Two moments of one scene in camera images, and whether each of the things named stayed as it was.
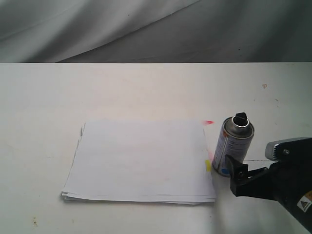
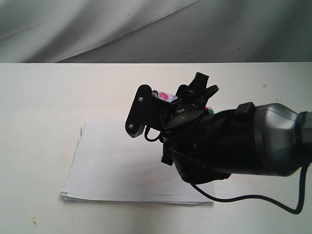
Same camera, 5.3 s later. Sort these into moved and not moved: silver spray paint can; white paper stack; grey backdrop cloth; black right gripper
Moved: black right gripper; silver spray paint can
Not moved: white paper stack; grey backdrop cloth
